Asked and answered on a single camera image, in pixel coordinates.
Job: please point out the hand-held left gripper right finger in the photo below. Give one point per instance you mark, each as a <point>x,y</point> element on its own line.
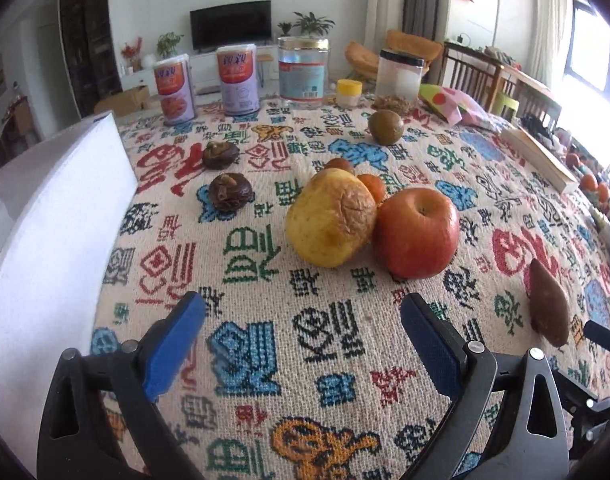
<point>430,345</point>

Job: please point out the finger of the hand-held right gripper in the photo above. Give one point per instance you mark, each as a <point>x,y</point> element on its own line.
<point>605,332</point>
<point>592,410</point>

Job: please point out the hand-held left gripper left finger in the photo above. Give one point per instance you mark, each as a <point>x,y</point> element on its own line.
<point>177,340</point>

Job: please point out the reddish brown sweet potato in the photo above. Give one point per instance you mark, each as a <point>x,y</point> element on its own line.
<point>547,305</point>

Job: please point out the red apple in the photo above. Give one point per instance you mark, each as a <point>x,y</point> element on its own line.
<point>417,235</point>

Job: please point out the white cardboard box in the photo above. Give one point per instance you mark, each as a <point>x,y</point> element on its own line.
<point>50,260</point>

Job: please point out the dried shiitake mushroom front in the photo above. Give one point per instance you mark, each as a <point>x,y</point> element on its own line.
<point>231,192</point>

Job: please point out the dried shiitake mushroom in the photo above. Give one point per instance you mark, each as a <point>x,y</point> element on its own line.
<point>220,156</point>
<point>231,192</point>

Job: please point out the dull brownish small orange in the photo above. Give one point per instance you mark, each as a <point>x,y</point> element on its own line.
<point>341,165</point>

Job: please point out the printed woven tablecloth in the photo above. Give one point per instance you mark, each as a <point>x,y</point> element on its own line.
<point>295,340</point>

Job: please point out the oranges beside table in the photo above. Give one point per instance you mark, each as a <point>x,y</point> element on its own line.
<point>595,187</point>

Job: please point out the bright small orange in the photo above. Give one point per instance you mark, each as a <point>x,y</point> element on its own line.
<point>375,187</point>

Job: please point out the thick paperback book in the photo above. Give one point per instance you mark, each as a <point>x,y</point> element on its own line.
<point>540,160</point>

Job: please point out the dried shiitake mushroom back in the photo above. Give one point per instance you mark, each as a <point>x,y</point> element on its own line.
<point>220,156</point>

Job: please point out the round green-brown fruit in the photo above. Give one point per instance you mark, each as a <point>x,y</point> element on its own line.
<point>386,127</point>

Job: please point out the pink and green bag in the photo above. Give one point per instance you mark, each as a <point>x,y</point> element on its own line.
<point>457,105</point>

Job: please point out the pile of brown nuts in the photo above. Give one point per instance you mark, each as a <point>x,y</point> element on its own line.
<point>396,105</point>

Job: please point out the brown cardboard box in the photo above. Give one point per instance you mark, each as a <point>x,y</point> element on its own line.
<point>125,101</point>

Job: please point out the orange label tin can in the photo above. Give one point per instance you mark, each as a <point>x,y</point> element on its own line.
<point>175,90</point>

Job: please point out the small yellow lid jar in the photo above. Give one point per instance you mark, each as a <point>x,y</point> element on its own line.
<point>349,94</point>

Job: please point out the purple label tin can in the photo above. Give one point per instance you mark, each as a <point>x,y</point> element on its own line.
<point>238,80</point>

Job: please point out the clear jar black lid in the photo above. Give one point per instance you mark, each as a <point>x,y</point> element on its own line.
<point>400,77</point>

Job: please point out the wooden chair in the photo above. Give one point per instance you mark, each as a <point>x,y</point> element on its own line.
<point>477,75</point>

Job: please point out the window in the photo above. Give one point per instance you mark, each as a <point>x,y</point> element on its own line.
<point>592,50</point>

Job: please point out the red flower bouquet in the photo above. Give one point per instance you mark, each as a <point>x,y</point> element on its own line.
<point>131,51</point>

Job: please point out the orange cushions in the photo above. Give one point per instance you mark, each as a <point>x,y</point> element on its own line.
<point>365,57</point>

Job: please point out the clear jar blue label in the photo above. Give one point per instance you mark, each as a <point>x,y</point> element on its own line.
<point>303,72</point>

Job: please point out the green potted plant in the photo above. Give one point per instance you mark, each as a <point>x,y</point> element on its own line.
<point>170,44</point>

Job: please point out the white sheer curtain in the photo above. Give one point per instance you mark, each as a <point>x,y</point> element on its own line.
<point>551,25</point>

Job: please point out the dark wooden shelf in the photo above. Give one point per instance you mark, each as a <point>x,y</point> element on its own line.
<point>90,35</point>

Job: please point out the black television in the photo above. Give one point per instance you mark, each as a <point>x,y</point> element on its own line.
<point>231,26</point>

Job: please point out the small dark potted plant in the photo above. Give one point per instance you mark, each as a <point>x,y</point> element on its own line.
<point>285,28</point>

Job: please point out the white standing air conditioner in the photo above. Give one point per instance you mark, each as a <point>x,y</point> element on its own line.
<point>384,5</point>

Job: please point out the large leafy potted plant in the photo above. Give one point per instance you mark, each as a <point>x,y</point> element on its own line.
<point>312,22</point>

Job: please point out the grey curtain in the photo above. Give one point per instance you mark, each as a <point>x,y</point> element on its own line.
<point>425,0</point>

